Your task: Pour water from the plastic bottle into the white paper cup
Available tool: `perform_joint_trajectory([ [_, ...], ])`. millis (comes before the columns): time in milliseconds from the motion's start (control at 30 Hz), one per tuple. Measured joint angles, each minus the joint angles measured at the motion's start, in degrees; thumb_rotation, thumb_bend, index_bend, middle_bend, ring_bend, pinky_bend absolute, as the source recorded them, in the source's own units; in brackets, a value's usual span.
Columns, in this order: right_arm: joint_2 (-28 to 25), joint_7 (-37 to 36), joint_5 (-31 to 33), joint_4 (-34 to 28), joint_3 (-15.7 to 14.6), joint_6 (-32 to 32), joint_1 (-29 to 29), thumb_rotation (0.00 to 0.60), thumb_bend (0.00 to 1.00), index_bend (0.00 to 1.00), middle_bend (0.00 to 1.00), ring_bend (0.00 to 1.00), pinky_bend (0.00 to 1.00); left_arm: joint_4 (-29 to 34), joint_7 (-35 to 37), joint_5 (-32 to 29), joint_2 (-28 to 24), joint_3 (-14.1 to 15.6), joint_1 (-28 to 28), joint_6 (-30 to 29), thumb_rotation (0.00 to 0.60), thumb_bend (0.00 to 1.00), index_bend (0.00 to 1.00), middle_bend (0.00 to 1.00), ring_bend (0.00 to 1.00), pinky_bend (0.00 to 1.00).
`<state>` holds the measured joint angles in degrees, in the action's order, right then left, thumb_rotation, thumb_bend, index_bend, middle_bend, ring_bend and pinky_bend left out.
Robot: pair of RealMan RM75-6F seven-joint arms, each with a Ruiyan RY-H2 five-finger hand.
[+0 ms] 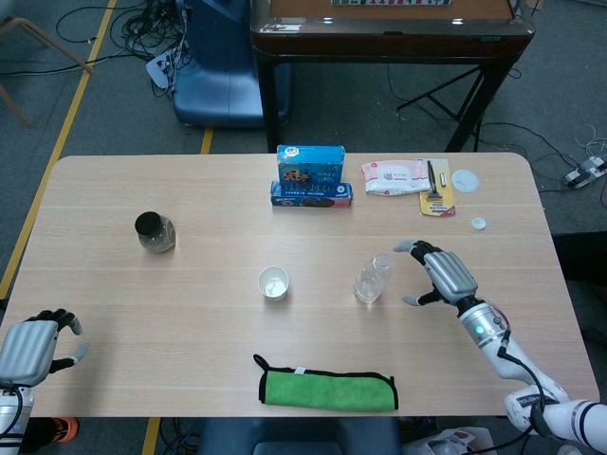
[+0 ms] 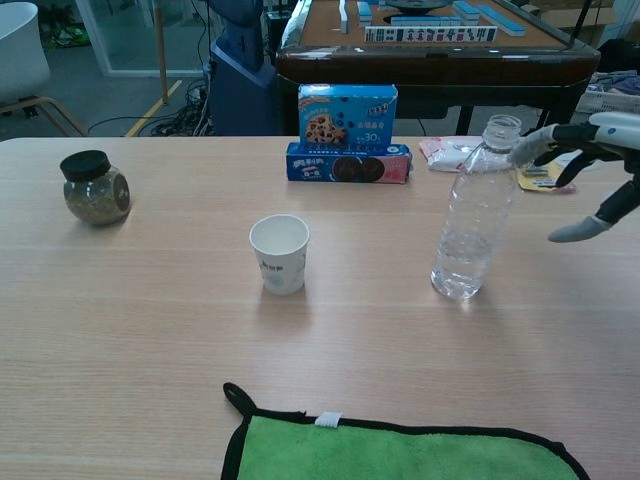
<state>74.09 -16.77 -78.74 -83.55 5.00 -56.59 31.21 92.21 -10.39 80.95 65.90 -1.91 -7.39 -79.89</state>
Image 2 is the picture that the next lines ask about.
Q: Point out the transparent plastic water bottle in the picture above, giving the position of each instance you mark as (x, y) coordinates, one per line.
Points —
(472, 225)

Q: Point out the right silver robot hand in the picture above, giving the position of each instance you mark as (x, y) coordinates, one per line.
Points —
(615, 135)

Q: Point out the glass jar with black lid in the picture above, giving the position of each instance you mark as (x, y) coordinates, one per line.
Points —
(95, 197)

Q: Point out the white plastic basket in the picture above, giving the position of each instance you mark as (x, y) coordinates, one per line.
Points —
(607, 102)

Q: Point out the printed mahjong tile row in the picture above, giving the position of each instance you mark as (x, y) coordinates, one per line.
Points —
(430, 34)

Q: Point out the pink white wet wipes pack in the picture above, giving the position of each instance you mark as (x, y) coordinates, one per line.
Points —
(445, 155)

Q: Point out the wooden pole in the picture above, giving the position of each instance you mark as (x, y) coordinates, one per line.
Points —
(161, 50)

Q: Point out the light blue cookie box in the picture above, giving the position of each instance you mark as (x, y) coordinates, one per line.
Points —
(350, 115)

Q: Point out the dark blue Oreo box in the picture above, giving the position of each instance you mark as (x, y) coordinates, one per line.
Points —
(350, 167)

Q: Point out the white chair with wooden legs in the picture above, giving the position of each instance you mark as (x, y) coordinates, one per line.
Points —
(20, 55)

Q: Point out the blue machine base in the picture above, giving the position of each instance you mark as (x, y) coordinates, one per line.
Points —
(240, 90)

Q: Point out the small white paper cup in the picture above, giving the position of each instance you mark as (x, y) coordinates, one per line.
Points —
(280, 260)

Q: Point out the green cloth with black trim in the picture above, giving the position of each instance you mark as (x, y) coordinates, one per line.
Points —
(400, 457)

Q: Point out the dark wooden mahjong table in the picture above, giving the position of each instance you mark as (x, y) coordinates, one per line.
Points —
(400, 65)

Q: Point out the razor in yellow card package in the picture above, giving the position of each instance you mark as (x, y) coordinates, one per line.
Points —
(537, 179)

